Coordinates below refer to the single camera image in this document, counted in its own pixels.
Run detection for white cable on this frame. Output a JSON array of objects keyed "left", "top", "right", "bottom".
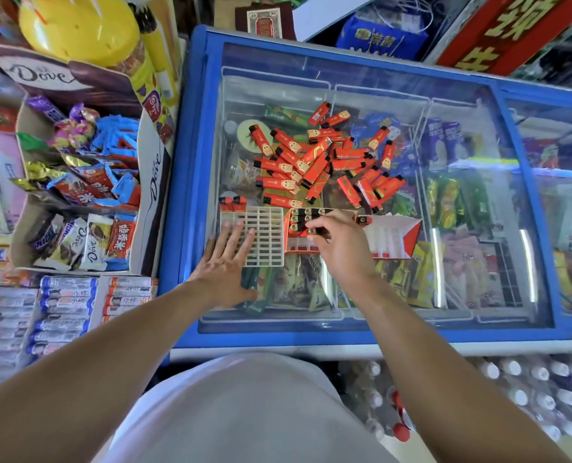
[{"left": 368, "top": 0, "right": 436, "bottom": 33}]

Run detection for pile of red chocolate bars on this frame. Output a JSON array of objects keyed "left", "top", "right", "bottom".
[{"left": 50, "top": 159, "right": 139, "bottom": 210}]

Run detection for pile of blue candy packets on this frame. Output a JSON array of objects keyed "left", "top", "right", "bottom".
[{"left": 47, "top": 114, "right": 142, "bottom": 208}]

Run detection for purple foil candy pile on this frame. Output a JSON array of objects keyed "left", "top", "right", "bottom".
[{"left": 25, "top": 95, "right": 101, "bottom": 152}]

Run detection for brown bag with red label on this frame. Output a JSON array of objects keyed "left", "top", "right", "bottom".
[{"left": 234, "top": 1, "right": 297, "bottom": 41}]

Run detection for person's white shirt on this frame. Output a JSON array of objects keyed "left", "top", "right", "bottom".
[{"left": 92, "top": 352, "right": 398, "bottom": 463}]

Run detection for row of boxed lighters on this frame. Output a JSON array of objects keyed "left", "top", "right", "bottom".
[{"left": 288, "top": 207, "right": 336, "bottom": 235}]

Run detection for person's right forearm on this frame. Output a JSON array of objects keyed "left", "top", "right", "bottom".
[{"left": 344, "top": 274, "right": 572, "bottom": 463}]

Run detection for pink packet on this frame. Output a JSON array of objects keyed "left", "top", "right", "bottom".
[{"left": 0, "top": 129, "right": 27, "bottom": 233}]

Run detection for blue chest freezer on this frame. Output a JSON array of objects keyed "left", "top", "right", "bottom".
[{"left": 158, "top": 25, "right": 572, "bottom": 363}]

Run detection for stack of blue-white packets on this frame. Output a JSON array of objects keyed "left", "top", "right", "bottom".
[{"left": 25, "top": 276, "right": 99, "bottom": 358}]

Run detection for person's left hand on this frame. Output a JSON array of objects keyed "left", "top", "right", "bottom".
[{"left": 188, "top": 221, "right": 259, "bottom": 310}]

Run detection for pile of white chocolate bars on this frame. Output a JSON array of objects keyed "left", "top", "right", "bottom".
[{"left": 30, "top": 213, "right": 138, "bottom": 273}]

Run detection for red-capped plastic bottle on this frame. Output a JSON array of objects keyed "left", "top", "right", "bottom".
[{"left": 389, "top": 391, "right": 414, "bottom": 444}]

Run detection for yellow tube with black cap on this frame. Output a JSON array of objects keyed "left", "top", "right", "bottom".
[{"left": 129, "top": 4, "right": 179, "bottom": 107}]

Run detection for person's left forearm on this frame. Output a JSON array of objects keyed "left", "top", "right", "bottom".
[{"left": 0, "top": 279, "right": 249, "bottom": 463}]

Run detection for pile of red lighters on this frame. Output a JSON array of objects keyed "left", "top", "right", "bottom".
[{"left": 248, "top": 101, "right": 407, "bottom": 213}]

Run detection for person's right hand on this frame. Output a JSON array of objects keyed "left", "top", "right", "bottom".
[{"left": 306, "top": 210, "right": 382, "bottom": 291}]

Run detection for stack of orange-white packets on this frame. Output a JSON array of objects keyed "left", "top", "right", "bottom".
[{"left": 100, "top": 276, "right": 159, "bottom": 326}]

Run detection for brown chocolate display carton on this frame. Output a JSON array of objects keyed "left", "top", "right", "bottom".
[{"left": 0, "top": 42, "right": 177, "bottom": 278}]

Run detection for yellow round balloon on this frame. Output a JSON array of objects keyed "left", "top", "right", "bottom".
[{"left": 18, "top": 0, "right": 142, "bottom": 68}]

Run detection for blue printed bag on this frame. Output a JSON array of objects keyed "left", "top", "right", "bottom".
[{"left": 335, "top": 13, "right": 430, "bottom": 61}]

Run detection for stack of pale packets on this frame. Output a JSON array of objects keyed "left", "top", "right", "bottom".
[{"left": 0, "top": 286, "right": 43, "bottom": 398}]

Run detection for white plastic grid tray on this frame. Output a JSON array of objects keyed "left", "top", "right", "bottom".
[{"left": 219, "top": 206, "right": 286, "bottom": 268}]

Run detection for red lighter display box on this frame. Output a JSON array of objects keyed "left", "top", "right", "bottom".
[{"left": 283, "top": 207, "right": 422, "bottom": 260}]

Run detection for group of white-capped bottles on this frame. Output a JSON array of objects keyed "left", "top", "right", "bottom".
[{"left": 338, "top": 354, "right": 572, "bottom": 444}]

